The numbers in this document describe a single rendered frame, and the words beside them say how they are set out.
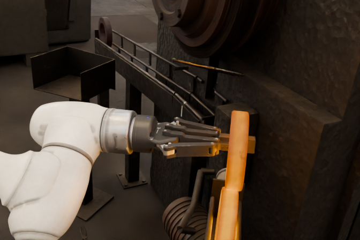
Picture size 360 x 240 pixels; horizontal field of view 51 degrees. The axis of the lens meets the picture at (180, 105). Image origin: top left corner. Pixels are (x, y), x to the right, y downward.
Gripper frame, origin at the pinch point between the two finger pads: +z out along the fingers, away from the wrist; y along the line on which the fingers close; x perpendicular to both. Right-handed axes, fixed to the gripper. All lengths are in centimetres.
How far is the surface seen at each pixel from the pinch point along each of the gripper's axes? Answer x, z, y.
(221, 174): -18.3, -2.6, -14.9
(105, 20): -11, -74, -136
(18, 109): -79, -146, -149
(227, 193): -8.3, -1.0, 5.0
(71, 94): -23, -64, -64
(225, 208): -8.9, -1.1, 8.9
